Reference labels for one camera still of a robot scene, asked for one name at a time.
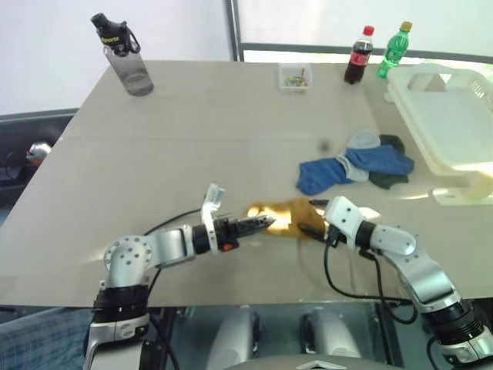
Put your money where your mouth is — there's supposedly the dark window sill bar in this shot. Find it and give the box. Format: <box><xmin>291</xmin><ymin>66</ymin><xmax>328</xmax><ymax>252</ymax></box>
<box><xmin>242</xmin><ymin>41</ymin><xmax>493</xmax><ymax>65</ymax></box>

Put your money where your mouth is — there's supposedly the dark green sock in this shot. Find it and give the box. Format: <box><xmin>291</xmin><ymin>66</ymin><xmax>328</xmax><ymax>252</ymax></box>
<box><xmin>368</xmin><ymin>133</ymin><xmax>411</xmax><ymax>190</ymax></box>

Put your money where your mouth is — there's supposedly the red-capped cola bottle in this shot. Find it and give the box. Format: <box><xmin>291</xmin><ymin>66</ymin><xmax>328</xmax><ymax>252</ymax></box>
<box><xmin>343</xmin><ymin>25</ymin><xmax>376</xmax><ymax>86</ymax></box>

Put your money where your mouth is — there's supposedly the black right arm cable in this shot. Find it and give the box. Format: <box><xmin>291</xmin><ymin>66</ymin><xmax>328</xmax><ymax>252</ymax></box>
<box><xmin>322</xmin><ymin>234</ymin><xmax>418</xmax><ymax>325</ymax></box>

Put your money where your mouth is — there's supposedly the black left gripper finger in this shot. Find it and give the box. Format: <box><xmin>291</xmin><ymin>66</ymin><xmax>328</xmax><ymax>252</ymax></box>
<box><xmin>238</xmin><ymin>214</ymin><xmax>277</xmax><ymax>229</ymax></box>
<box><xmin>240</xmin><ymin>224</ymin><xmax>275</xmax><ymax>238</ymax></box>

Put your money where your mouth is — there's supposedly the green yellow-capped soda bottle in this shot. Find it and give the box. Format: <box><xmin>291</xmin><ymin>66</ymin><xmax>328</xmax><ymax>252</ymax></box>
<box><xmin>376</xmin><ymin>21</ymin><xmax>414</xmax><ymax>79</ymax></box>

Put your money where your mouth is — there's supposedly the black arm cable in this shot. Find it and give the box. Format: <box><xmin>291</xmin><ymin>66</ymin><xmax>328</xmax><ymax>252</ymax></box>
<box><xmin>322</xmin><ymin>234</ymin><xmax>418</xmax><ymax>325</ymax></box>
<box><xmin>142</xmin><ymin>207</ymin><xmax>206</xmax><ymax>370</ymax></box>

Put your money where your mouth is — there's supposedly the small clear plastic box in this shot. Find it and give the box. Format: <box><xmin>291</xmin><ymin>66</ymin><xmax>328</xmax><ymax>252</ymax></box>
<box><xmin>277</xmin><ymin>62</ymin><xmax>314</xmax><ymax>94</ymax></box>

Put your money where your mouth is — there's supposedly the dark window frame post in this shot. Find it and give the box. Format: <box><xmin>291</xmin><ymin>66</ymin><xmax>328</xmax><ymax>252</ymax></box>
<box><xmin>224</xmin><ymin>0</ymin><xmax>246</xmax><ymax>62</ymax></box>

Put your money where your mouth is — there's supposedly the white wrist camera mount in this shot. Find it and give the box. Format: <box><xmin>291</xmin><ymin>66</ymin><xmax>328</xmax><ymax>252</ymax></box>
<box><xmin>200</xmin><ymin>183</ymin><xmax>226</xmax><ymax>254</ymax></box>
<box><xmin>323</xmin><ymin>196</ymin><xmax>367</xmax><ymax>248</ymax></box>

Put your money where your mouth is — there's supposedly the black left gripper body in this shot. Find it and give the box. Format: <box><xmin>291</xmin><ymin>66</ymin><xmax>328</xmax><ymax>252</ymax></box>
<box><xmin>213</xmin><ymin>215</ymin><xmax>243</xmax><ymax>254</ymax></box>

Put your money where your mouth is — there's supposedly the grey black-capped water bottle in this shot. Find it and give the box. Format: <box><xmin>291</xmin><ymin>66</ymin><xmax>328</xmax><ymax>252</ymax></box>
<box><xmin>89</xmin><ymin>12</ymin><xmax>155</xmax><ymax>97</ymax></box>

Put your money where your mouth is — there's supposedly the black table leg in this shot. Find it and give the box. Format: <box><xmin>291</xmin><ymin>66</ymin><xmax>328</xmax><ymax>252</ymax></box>
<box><xmin>151</xmin><ymin>305</ymin><xmax>179</xmax><ymax>350</ymax></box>
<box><xmin>374</xmin><ymin>301</ymin><xmax>404</xmax><ymax>370</ymax></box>

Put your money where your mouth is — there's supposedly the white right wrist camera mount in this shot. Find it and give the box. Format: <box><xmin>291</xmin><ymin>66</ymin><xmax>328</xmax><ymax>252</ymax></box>
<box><xmin>323</xmin><ymin>196</ymin><xmax>367</xmax><ymax>248</ymax></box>

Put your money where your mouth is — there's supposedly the silver rounded robot leg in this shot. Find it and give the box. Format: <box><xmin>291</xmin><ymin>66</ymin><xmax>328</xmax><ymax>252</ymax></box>
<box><xmin>300</xmin><ymin>305</ymin><xmax>362</xmax><ymax>360</ymax></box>
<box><xmin>205</xmin><ymin>305</ymin><xmax>263</xmax><ymax>368</ymax></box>

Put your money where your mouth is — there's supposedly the small silver round object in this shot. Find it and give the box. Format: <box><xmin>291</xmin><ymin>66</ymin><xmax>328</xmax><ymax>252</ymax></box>
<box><xmin>25</xmin><ymin>141</ymin><xmax>53</xmax><ymax>167</ymax></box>

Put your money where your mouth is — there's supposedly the mustard yellow sock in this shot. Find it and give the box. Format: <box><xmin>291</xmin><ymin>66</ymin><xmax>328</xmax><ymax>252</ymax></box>
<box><xmin>246</xmin><ymin>197</ymin><xmax>329</xmax><ymax>244</ymax></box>

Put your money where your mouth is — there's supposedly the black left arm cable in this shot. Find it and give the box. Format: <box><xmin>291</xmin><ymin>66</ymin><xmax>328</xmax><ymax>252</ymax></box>
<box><xmin>142</xmin><ymin>207</ymin><xmax>206</xmax><ymax>370</ymax></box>

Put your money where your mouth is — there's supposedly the pale grey-blue sock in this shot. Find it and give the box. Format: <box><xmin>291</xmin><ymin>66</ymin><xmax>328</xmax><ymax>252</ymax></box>
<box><xmin>334</xmin><ymin>128</ymin><xmax>383</xmax><ymax>183</ymax></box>

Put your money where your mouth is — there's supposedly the dark low cabinet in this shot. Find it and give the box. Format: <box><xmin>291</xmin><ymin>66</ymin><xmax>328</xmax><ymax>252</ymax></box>
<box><xmin>0</xmin><ymin>108</ymin><xmax>81</xmax><ymax>210</ymax></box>

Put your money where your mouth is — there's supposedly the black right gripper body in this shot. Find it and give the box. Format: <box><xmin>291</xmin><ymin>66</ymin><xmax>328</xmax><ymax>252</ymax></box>
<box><xmin>324</xmin><ymin>226</ymin><xmax>347</xmax><ymax>248</ymax></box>

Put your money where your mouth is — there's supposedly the blue sock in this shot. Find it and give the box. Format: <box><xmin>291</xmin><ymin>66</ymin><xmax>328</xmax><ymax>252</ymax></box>
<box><xmin>345</xmin><ymin>145</ymin><xmax>415</xmax><ymax>176</ymax></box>
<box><xmin>296</xmin><ymin>156</ymin><xmax>354</xmax><ymax>196</ymax></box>

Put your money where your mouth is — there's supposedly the blue plaid trouser leg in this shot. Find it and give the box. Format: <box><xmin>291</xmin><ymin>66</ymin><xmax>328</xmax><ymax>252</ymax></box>
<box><xmin>0</xmin><ymin>306</ymin><xmax>96</xmax><ymax>370</ymax></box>

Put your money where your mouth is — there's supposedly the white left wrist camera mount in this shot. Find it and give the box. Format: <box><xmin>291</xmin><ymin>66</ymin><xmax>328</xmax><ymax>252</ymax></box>
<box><xmin>200</xmin><ymin>183</ymin><xmax>226</xmax><ymax>254</ymax></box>

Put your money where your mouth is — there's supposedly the white plastic basket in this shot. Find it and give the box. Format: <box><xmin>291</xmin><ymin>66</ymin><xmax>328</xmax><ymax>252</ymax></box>
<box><xmin>386</xmin><ymin>62</ymin><xmax>493</xmax><ymax>178</ymax></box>

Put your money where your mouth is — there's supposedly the grey robot torso with chevron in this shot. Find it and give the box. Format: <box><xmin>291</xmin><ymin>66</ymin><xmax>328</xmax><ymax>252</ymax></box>
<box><xmin>230</xmin><ymin>353</ymin><xmax>404</xmax><ymax>370</ymax></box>

